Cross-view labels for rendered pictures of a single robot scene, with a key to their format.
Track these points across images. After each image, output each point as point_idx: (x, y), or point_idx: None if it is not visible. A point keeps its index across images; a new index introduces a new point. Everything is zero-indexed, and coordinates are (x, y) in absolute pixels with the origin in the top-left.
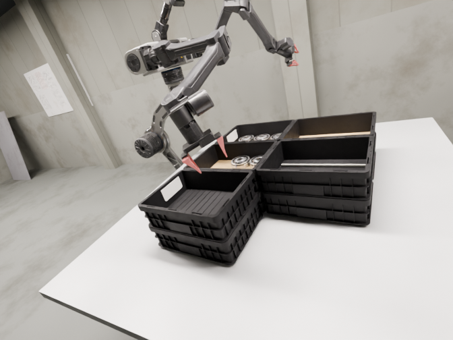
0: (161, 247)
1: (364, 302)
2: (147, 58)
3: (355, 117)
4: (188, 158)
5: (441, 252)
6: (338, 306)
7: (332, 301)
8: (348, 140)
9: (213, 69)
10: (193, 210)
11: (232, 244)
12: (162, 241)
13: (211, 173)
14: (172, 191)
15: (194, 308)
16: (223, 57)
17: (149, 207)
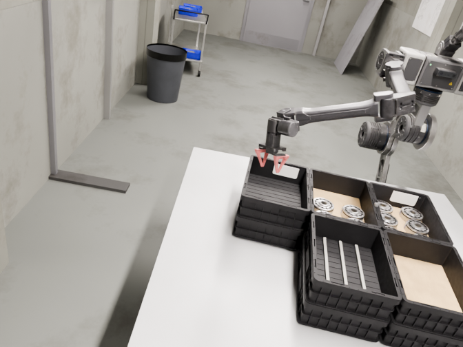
0: None
1: (217, 306)
2: (384, 66)
3: None
4: (258, 150)
5: None
6: (211, 292)
7: (214, 289)
8: (392, 284)
9: (351, 118)
10: (269, 193)
11: (242, 224)
12: None
13: (306, 188)
14: (284, 173)
15: (196, 222)
16: (375, 116)
17: (249, 161)
